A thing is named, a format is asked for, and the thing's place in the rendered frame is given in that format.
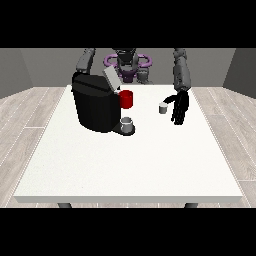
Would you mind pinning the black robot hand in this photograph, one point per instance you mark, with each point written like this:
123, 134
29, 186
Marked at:
180, 106

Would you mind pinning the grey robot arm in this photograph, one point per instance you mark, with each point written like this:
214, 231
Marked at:
85, 61
181, 70

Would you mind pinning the small grey coffee pod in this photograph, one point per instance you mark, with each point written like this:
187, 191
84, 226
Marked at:
162, 108

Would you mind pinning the red pod holder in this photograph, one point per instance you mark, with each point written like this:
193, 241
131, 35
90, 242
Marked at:
126, 98

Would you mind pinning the pale grey machine lid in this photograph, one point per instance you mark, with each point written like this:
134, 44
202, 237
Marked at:
112, 77

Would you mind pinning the black coffee machine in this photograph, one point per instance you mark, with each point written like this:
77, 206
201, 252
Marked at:
95, 105

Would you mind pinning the small grey cup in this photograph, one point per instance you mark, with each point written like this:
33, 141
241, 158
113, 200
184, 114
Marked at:
127, 124

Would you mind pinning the grey robot trunk purple rings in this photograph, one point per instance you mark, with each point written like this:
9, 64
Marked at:
128, 66

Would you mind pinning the dark table leg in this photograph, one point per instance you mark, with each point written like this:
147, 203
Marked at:
64, 205
191, 205

